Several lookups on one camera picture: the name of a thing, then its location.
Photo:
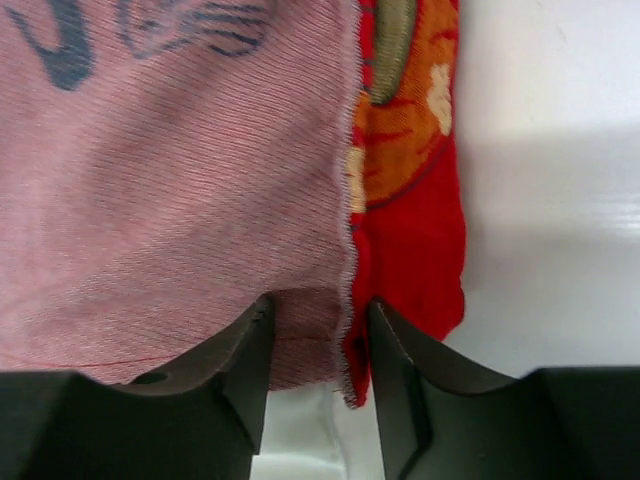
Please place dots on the pink patterned pillowcase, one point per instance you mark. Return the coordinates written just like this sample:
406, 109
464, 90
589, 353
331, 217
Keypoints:
164, 163

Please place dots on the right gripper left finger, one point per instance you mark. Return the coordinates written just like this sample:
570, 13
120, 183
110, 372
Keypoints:
199, 416

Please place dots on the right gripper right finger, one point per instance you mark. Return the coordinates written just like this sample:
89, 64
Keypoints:
441, 415

